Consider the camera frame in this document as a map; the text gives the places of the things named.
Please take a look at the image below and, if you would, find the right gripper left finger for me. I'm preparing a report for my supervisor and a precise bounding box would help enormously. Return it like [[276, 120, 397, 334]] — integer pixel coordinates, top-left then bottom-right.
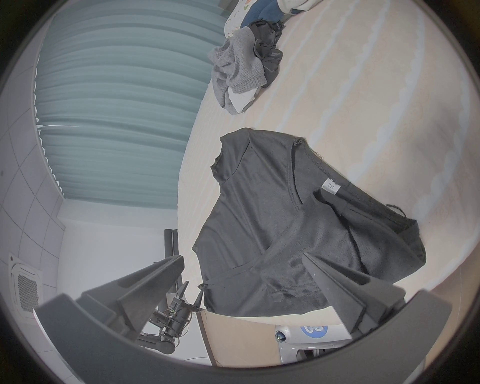
[[75, 255, 185, 342]]

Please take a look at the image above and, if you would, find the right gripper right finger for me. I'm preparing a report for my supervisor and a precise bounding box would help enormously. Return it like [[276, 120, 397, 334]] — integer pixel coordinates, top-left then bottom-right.
[[302, 252, 406, 334]]

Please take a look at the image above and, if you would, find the black T-shirt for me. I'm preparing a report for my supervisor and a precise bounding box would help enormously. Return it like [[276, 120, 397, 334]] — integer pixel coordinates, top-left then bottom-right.
[[192, 127, 427, 317]]

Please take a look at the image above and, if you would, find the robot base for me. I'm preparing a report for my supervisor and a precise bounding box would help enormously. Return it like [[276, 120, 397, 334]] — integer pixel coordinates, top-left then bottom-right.
[[274, 320, 353, 362]]

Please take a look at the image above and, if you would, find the pile of clothes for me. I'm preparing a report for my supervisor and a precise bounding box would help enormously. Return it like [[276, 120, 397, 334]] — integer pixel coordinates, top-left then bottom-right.
[[208, 0, 324, 115]]

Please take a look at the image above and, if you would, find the ceiling air conditioner vent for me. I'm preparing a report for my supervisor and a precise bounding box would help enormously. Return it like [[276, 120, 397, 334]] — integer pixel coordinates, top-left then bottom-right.
[[8, 253, 46, 324]]

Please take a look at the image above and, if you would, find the blue-green curtain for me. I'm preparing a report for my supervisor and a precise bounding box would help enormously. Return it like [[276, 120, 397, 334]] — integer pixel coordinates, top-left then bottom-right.
[[32, 0, 241, 211]]

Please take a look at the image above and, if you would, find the white printed pillow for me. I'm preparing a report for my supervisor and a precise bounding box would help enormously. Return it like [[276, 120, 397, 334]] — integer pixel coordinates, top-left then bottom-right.
[[224, 0, 263, 38]]

